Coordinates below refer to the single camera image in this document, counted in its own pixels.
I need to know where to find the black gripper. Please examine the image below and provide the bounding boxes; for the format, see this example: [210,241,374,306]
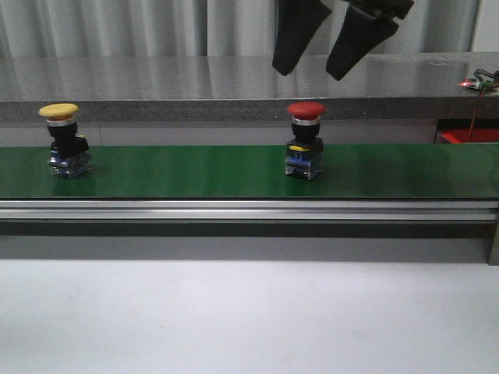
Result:
[272,0,414,80]

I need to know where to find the grey stone-top counter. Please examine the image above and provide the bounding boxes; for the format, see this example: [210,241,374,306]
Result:
[1,52,498,122]

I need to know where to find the small circuit board red LED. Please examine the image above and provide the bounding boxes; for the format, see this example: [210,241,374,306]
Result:
[459,77,494,91]

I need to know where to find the green conveyor belt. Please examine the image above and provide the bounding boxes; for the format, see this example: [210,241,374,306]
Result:
[1,144,498,199]

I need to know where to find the red bin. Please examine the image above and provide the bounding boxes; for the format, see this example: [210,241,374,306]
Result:
[436,129,499,144]

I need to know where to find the grey pleated curtain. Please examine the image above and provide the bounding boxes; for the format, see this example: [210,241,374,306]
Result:
[1,1,480,58]

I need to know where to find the red and black wires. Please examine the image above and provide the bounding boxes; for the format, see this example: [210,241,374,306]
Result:
[465,69,499,144]

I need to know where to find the grey conveyor support post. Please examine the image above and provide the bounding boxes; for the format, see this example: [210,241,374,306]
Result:
[487,214,499,266]

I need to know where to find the aluminium conveyor frame rail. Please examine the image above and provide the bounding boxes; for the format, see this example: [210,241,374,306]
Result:
[1,199,498,222]

